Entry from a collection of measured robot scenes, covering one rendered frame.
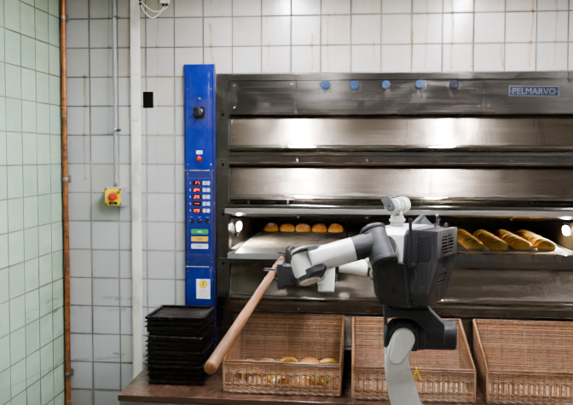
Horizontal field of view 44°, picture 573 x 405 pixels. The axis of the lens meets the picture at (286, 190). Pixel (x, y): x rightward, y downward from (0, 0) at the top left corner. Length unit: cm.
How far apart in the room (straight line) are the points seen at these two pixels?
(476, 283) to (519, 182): 56
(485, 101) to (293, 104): 97
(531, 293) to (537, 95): 100
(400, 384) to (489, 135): 143
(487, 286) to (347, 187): 87
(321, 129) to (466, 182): 78
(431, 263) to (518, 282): 120
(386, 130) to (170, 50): 120
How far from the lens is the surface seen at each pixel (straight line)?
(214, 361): 171
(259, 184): 372
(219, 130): 376
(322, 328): 377
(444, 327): 288
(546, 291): 387
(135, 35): 389
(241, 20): 380
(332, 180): 370
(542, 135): 379
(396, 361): 285
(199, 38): 382
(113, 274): 396
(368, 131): 369
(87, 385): 416
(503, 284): 382
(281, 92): 373
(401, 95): 372
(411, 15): 376
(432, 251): 270
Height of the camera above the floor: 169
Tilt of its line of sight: 3 degrees down
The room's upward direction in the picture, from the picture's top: straight up
